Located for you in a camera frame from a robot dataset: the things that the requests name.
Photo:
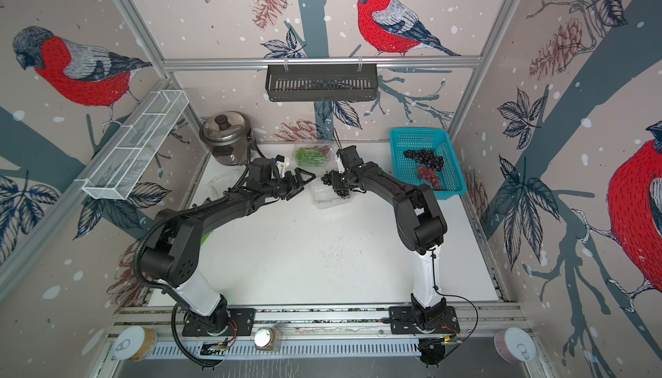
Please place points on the white wire mesh shelf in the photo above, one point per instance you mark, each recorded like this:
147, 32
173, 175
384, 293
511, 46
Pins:
122, 168

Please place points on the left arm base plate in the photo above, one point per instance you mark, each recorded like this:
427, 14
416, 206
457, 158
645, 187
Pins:
228, 322

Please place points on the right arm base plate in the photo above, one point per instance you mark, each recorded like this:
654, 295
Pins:
410, 320

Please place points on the pink red grape bunch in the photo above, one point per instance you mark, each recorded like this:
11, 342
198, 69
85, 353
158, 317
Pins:
430, 177

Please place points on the white tape roll right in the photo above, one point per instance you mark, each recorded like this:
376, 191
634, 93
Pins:
515, 346

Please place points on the black grape bunch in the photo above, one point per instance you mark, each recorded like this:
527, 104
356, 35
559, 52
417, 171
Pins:
334, 179

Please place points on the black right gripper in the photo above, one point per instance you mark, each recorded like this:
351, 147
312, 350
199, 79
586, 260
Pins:
336, 182

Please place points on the black hanging wire basket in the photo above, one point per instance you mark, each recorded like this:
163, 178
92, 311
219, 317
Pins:
322, 83

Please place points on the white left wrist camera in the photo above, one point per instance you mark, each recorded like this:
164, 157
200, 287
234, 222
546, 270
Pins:
282, 162

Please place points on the green grape bunch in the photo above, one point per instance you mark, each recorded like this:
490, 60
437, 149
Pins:
309, 157

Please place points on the teal plastic basket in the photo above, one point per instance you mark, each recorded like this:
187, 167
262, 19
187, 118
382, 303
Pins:
402, 139

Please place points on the dark purple grape bunch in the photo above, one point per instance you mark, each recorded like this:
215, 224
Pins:
426, 157

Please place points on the white tape roll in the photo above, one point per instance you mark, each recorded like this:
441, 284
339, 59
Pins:
135, 344
515, 346

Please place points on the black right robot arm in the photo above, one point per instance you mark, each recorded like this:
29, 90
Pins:
419, 221

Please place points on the silver rice cooker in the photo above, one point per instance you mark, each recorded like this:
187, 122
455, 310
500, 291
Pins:
228, 136

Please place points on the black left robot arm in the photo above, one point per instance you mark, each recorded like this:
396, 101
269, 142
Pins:
168, 255

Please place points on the white tape roll left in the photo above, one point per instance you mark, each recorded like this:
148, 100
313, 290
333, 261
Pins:
135, 344

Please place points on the clear clamshell container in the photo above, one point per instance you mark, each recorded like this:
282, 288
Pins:
323, 196
219, 184
309, 146

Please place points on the small round silver light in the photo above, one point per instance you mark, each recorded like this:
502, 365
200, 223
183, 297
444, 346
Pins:
266, 339

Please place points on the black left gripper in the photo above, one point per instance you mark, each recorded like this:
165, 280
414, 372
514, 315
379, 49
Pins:
298, 171

